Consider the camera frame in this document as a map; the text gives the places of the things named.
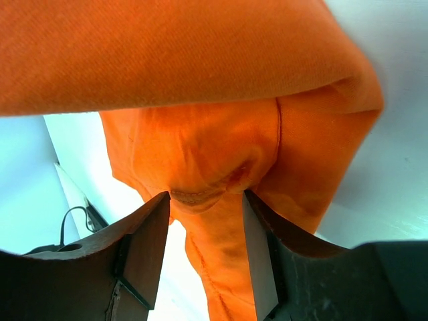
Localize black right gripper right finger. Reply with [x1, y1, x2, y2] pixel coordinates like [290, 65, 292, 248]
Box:
[243, 190, 427, 320]

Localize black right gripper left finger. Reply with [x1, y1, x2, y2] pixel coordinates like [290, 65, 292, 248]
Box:
[1, 192, 170, 320]

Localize orange t-shirt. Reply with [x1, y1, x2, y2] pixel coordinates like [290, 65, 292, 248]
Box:
[1, 1, 383, 320]

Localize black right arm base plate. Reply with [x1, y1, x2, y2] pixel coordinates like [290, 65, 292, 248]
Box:
[23, 205, 110, 255]

